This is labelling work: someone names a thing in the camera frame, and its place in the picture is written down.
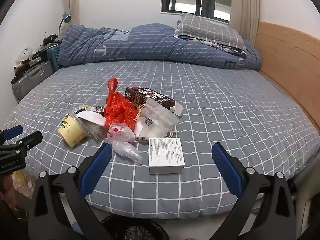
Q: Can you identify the black wrapper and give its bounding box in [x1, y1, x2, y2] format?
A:
[72, 105, 95, 114]

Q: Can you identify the grey suitcase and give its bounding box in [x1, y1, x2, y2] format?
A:
[10, 60, 54, 103]

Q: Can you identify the beige curtain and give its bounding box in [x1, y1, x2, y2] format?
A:
[229, 0, 262, 47]
[63, 0, 83, 27]

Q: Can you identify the wooden headboard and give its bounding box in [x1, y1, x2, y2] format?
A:
[253, 21, 320, 141]

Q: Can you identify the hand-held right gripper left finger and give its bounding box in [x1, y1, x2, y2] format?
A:
[27, 142, 113, 240]

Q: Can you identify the blue striped quilt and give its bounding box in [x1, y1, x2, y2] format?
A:
[58, 23, 262, 69]

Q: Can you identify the black bin with liner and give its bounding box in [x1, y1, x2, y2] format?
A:
[100, 213, 171, 240]

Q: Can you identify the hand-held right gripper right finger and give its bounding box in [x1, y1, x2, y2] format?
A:
[211, 142, 300, 240]

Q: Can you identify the pile of dark gadgets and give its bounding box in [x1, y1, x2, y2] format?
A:
[37, 33, 63, 48]

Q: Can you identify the brown carton box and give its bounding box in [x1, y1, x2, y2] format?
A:
[124, 86, 176, 113]

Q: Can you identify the white plastic object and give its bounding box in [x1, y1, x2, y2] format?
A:
[16, 47, 33, 64]

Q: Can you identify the translucent drawstring pouch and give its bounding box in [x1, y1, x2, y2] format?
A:
[139, 97, 183, 127]

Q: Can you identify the dark framed window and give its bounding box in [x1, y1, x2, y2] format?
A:
[161, 0, 233, 24]

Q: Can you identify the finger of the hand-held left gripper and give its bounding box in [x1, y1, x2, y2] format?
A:
[7, 130, 44, 153]
[0, 125, 24, 141]

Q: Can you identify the clear plastic bag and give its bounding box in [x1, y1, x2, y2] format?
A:
[107, 122, 143, 165]

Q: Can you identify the dark patterned cloth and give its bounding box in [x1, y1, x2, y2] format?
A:
[179, 35, 247, 56]

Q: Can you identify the yellow plastic cup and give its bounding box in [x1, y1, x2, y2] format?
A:
[57, 112, 88, 148]

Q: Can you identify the grey checked pillow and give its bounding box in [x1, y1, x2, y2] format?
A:
[174, 12, 247, 50]

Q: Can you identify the person's left hand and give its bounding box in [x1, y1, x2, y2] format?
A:
[0, 174, 16, 205]

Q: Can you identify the red plastic bag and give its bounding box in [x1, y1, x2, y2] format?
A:
[103, 78, 138, 128]

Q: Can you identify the blue desk lamp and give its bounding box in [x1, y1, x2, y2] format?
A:
[58, 12, 72, 37]

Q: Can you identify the white cardboard box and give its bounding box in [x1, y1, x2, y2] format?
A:
[148, 137, 186, 175]

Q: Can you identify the yellow plastic bag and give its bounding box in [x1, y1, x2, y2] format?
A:
[12, 169, 36, 198]

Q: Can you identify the white cloth drawstring pouch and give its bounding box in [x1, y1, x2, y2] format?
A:
[134, 116, 176, 143]

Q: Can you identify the teal suitcase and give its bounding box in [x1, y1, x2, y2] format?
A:
[46, 43, 62, 72]

